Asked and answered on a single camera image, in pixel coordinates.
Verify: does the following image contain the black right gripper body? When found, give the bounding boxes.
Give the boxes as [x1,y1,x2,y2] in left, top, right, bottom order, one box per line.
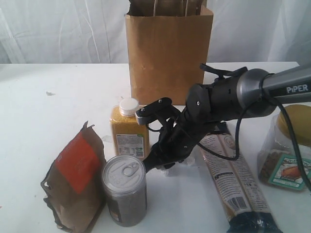
[150,106,219,167]

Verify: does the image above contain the dark seed can pull-tab lid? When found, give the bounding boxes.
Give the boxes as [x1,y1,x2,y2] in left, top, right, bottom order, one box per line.
[101,155,147,227]

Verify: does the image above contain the brown paper shopping bag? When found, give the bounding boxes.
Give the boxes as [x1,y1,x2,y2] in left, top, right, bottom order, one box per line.
[125,0,213,105]

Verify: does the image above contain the white paper ball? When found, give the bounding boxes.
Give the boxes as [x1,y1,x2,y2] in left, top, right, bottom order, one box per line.
[187,156,195,166]
[160,168,173,177]

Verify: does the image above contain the yellow grain bottle white cap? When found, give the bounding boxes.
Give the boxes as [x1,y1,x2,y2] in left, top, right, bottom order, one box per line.
[110,98,150,160]

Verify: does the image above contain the long pasta packet dark blue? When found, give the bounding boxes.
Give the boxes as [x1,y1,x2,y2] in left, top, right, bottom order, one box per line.
[200,123,281,233]

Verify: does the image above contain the brown pouch with orange label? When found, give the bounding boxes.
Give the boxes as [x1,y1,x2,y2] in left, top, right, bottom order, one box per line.
[40,122,106,233]

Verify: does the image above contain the clear nut jar gold lid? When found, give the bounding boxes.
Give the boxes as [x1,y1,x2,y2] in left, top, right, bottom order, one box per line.
[257,104,311,192]

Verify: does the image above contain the white backdrop curtain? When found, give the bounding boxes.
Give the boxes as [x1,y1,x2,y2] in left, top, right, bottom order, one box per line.
[0,0,311,65]

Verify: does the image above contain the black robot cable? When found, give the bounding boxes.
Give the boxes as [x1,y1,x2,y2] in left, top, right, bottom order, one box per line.
[148,63,311,192]

